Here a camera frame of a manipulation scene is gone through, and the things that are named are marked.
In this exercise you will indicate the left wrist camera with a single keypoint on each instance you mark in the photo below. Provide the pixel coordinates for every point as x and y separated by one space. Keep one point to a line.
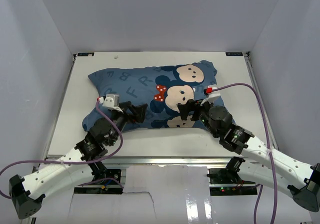
110 101

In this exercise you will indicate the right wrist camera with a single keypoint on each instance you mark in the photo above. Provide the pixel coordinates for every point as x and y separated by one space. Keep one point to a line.
211 93

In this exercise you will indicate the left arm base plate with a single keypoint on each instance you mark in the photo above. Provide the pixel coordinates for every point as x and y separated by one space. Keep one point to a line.
108 183

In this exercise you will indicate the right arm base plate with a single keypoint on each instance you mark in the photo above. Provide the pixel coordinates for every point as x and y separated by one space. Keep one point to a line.
226 181

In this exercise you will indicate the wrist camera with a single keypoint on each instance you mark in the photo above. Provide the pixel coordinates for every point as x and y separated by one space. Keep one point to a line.
211 93
110 101

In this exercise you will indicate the blue cartoon print pillowcase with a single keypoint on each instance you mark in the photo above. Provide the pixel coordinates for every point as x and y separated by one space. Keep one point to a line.
162 88

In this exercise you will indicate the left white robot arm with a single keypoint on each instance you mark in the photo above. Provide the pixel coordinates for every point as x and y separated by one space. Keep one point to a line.
82 164

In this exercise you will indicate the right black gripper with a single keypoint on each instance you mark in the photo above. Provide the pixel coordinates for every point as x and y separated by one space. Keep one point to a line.
190 106

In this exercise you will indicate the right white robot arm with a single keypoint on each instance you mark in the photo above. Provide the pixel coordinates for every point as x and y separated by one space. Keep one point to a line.
298 180

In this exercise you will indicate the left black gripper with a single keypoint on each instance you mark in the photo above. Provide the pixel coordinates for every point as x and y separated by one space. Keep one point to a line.
138 111

